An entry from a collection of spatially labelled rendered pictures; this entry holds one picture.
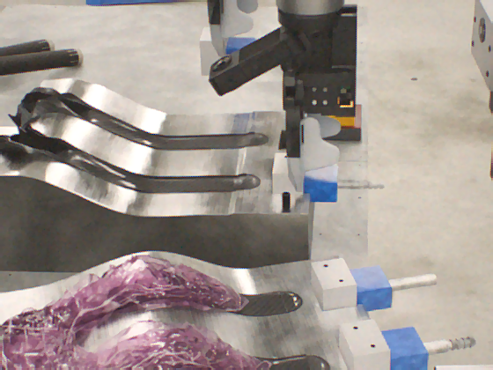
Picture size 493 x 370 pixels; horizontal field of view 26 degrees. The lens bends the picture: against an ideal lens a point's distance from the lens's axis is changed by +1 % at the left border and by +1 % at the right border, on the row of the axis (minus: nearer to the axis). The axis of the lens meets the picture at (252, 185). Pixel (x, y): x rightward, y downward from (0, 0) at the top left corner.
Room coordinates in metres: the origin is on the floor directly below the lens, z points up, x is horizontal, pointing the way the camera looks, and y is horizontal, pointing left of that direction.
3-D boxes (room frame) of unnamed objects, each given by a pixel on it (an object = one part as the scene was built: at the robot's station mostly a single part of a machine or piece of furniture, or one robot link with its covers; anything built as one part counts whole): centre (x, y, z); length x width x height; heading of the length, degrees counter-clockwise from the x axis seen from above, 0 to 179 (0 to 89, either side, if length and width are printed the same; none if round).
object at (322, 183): (1.07, -0.09, 0.89); 0.13 x 0.05 x 0.05; 84
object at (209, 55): (1.37, 0.00, 0.93); 0.13 x 0.05 x 0.05; 83
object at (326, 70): (1.07, -0.08, 1.05); 0.09 x 0.08 x 0.12; 84
